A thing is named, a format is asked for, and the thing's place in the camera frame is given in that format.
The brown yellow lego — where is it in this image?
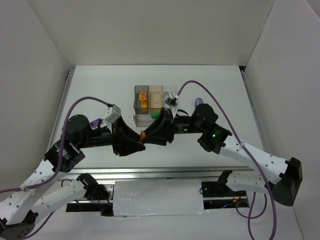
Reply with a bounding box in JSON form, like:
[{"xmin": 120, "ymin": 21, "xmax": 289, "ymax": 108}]
[{"xmin": 139, "ymin": 130, "xmax": 146, "ymax": 143}]

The green lego brick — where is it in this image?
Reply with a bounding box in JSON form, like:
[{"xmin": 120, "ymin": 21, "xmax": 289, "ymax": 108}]
[{"xmin": 151, "ymin": 112, "xmax": 160, "ymax": 120}]

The yellow lego brick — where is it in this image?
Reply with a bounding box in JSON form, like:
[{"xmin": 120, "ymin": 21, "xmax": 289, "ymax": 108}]
[
  {"xmin": 139, "ymin": 91, "xmax": 148, "ymax": 102},
  {"xmin": 140, "ymin": 101, "xmax": 148, "ymax": 109}
]

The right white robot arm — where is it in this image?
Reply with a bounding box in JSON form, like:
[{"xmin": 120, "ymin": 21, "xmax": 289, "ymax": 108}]
[{"xmin": 140, "ymin": 103, "xmax": 303, "ymax": 207}]

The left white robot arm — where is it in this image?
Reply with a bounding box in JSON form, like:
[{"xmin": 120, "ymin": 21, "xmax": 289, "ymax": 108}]
[{"xmin": 0, "ymin": 114, "xmax": 146, "ymax": 240}]

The clear long plastic container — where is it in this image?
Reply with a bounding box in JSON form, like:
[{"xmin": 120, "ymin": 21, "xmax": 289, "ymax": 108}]
[{"xmin": 134, "ymin": 108, "xmax": 155, "ymax": 127}]

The purple lego brick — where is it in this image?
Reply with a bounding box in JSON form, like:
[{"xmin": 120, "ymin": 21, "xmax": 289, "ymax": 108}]
[{"xmin": 89, "ymin": 118, "xmax": 102, "ymax": 129}]

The orange tinted plastic container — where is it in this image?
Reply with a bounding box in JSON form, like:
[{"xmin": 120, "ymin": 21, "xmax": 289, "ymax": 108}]
[{"xmin": 148, "ymin": 85, "xmax": 163, "ymax": 115}]

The clear square plastic container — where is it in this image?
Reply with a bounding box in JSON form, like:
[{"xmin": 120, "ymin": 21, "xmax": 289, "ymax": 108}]
[{"xmin": 162, "ymin": 85, "xmax": 177, "ymax": 101}]

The purple butterfly lego piece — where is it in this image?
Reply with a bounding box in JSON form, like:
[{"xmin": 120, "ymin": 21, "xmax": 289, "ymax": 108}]
[{"xmin": 194, "ymin": 97, "xmax": 204, "ymax": 108}]

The smoky grey plastic container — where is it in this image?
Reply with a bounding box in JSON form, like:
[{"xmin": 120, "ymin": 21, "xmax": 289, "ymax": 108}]
[{"xmin": 133, "ymin": 85, "xmax": 149, "ymax": 110}]

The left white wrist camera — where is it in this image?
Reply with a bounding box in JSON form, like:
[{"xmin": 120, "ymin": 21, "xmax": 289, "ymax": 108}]
[{"xmin": 103, "ymin": 105, "xmax": 121, "ymax": 125}]

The aluminium frame rail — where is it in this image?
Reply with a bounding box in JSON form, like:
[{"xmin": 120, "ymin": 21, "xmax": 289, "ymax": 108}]
[{"xmin": 67, "ymin": 166, "xmax": 249, "ymax": 180}]

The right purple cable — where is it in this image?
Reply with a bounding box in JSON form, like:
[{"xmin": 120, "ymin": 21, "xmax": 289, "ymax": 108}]
[{"xmin": 176, "ymin": 80, "xmax": 278, "ymax": 240}]

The purple cable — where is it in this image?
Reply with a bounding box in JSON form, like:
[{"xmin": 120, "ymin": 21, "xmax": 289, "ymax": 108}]
[
  {"xmin": 0, "ymin": 96, "xmax": 112, "ymax": 238},
  {"xmin": 176, "ymin": 80, "xmax": 278, "ymax": 240}
]

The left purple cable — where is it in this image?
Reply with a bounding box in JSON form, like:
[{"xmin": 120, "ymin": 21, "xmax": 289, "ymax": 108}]
[{"xmin": 0, "ymin": 96, "xmax": 112, "ymax": 238}]

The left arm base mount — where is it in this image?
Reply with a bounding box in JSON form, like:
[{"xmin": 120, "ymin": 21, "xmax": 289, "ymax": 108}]
[{"xmin": 65, "ymin": 184, "xmax": 115, "ymax": 217}]

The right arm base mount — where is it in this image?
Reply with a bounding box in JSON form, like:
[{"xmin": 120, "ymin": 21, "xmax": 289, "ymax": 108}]
[{"xmin": 199, "ymin": 181, "xmax": 249, "ymax": 210}]

